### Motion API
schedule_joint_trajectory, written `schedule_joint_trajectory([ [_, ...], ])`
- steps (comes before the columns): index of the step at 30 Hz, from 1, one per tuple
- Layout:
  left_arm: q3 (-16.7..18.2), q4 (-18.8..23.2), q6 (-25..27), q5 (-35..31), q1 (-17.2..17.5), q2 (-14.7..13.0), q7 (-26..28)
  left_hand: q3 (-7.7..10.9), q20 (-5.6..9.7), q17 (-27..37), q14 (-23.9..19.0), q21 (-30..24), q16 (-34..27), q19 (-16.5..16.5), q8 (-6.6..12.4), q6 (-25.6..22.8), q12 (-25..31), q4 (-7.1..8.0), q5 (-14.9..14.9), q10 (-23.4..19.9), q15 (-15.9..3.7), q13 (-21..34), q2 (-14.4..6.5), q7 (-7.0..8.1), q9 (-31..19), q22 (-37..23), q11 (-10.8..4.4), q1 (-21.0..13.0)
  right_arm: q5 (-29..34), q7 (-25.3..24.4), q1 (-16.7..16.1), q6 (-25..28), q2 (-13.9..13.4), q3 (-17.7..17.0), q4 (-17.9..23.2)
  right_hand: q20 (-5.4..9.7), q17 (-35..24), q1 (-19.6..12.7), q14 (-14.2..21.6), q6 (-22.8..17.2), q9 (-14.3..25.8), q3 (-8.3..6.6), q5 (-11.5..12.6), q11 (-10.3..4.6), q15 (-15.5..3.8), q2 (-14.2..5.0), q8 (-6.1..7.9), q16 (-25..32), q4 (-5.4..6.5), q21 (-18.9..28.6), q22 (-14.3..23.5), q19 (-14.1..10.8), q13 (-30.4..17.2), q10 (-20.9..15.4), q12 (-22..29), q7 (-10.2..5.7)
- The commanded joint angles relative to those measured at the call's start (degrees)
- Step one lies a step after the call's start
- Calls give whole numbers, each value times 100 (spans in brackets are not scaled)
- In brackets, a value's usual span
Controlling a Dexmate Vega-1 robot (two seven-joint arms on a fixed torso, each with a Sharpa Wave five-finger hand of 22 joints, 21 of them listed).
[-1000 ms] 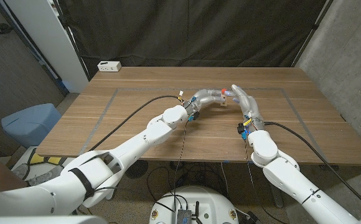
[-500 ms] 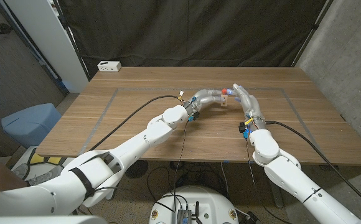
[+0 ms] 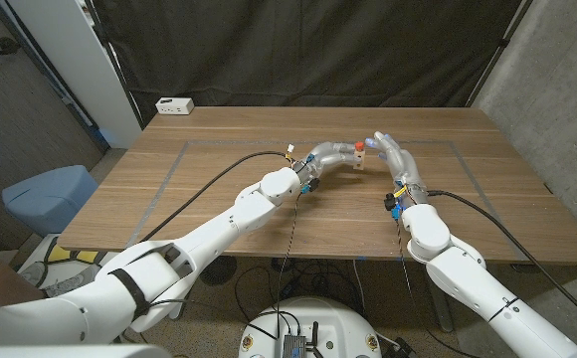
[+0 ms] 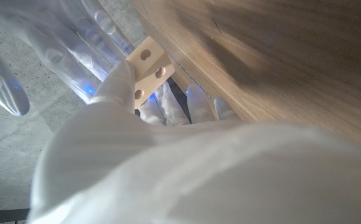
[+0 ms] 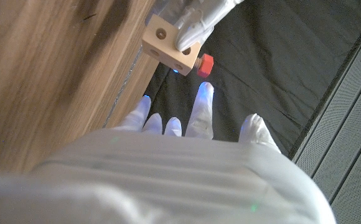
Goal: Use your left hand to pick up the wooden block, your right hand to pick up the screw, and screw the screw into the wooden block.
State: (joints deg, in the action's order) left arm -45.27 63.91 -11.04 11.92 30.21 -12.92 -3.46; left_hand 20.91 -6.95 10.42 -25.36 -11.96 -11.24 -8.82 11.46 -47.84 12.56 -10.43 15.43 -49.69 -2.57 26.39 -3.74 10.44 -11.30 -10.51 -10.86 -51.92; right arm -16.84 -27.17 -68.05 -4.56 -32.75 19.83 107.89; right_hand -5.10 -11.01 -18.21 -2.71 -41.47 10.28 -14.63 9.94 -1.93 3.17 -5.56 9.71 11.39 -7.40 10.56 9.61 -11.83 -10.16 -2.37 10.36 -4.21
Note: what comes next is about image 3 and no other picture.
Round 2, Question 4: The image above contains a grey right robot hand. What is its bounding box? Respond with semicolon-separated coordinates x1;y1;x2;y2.
365;130;429;210

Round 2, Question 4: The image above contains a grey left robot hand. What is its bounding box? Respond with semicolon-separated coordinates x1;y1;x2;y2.
292;141;360;193

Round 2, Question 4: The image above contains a grey tape outline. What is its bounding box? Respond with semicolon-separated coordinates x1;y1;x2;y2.
123;139;523;263

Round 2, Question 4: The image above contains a black backdrop curtain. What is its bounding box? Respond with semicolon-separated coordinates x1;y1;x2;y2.
92;0;536;125

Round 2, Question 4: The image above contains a grey table leg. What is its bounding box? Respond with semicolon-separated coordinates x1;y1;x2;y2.
427;282;455;333

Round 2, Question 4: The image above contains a round black floor fan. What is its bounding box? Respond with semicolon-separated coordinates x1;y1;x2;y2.
198;256;239;287

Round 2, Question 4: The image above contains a white power strip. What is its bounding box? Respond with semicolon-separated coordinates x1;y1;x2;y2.
154;96;196;116

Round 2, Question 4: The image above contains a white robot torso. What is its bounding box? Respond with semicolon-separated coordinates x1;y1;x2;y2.
238;296;383;358

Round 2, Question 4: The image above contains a black backdrop stand pole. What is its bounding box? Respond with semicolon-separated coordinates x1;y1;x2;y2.
83;0;146;130
466;0;537;108

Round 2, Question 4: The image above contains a grey electronics box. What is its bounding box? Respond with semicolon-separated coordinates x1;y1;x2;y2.
282;333;309;358

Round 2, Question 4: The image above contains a white cabinet panel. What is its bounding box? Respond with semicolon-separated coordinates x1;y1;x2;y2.
7;0;143;149

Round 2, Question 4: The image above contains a blue-grey plastic bin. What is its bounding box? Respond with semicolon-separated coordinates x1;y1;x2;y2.
1;164;99;238

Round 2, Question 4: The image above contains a grey sneaker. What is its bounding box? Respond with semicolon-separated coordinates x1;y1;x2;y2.
19;262;103;299

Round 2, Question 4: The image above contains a thin black right arm wire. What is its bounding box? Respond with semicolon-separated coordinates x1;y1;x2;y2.
395;218;488;358

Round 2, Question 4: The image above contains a thin black arm wire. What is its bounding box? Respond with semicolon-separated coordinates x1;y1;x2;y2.
395;218;488;358
146;191;305;344

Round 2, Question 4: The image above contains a thin black left arm wire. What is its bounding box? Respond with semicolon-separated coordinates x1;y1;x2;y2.
146;191;305;344

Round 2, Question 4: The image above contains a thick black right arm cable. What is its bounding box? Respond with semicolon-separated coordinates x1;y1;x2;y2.
426;189;577;335

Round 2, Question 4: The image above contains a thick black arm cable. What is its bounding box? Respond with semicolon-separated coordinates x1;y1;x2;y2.
426;189;577;335
138;150;294;245

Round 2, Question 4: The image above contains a black floor cable bundle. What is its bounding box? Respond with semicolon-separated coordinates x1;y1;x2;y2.
233;257;369;324

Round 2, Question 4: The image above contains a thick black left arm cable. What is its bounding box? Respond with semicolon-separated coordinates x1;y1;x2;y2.
138;150;294;245

